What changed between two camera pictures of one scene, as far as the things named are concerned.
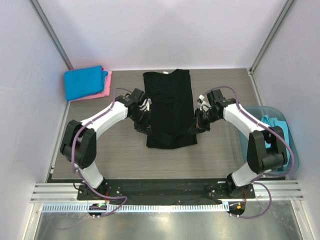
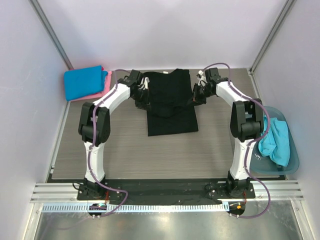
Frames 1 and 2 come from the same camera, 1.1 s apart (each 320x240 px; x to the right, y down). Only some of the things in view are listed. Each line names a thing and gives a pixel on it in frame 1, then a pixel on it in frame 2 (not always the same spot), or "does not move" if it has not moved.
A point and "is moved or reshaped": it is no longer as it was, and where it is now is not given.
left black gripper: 146,125 to 145,104
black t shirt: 172,123 is moved or reshaped
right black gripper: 200,123 to 198,94
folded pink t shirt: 105,92 does not move
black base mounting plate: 165,192 does not move
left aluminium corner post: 43,18 does not move
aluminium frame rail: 52,192 does not move
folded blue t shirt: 83,82 does not move
